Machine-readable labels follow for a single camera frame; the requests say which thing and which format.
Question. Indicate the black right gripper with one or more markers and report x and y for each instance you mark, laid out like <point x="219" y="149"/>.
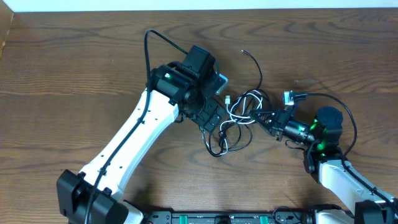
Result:
<point x="277" y="126"/>

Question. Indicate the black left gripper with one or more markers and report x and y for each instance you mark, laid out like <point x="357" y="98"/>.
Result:
<point x="207" y="122"/>

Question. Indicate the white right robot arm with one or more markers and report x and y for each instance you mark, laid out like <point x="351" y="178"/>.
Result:
<point x="324" y="161"/>

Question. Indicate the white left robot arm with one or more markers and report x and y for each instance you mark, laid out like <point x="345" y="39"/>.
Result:
<point x="185" y="89"/>

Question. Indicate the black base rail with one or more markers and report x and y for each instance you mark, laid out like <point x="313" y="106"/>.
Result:
<point x="248" y="217"/>

